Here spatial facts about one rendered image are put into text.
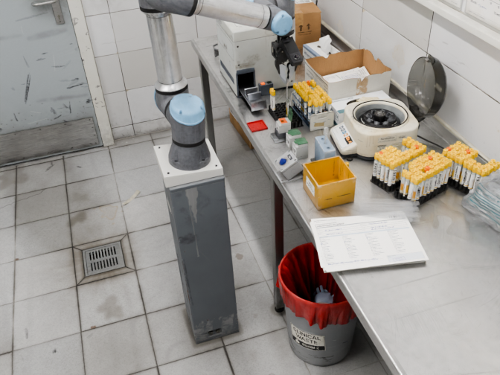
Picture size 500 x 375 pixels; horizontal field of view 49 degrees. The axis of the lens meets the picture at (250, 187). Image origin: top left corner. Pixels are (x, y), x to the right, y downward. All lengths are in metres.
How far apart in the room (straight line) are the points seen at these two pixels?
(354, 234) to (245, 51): 1.00
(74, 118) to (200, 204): 1.92
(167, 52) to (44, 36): 1.73
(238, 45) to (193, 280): 0.97
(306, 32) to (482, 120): 1.15
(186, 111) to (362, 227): 0.68
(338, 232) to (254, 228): 1.38
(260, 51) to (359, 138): 0.64
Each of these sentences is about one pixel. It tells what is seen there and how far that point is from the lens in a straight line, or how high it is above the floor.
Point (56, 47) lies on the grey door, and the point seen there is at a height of 0.74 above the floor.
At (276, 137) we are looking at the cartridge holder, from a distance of 2.12.
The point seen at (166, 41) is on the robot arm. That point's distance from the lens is 1.88.
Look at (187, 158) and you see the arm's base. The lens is 1.92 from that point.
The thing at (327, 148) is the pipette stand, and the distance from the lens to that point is 1.91.
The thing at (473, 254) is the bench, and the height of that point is 0.87.
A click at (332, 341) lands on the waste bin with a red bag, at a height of 0.19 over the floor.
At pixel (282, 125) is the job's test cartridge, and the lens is 2.09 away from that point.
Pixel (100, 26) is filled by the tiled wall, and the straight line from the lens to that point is 3.60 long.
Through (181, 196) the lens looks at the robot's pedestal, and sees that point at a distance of 1.96.
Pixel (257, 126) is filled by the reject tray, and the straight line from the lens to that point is 2.22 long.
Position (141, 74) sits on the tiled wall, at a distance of 3.75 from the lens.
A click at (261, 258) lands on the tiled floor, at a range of 2.87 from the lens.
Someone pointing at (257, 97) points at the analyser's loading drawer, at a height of 0.92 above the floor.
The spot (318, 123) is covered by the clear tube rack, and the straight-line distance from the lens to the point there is 2.18.
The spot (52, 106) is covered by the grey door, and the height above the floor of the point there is 0.37.
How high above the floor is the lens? 2.04
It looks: 38 degrees down
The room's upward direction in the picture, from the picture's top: 3 degrees counter-clockwise
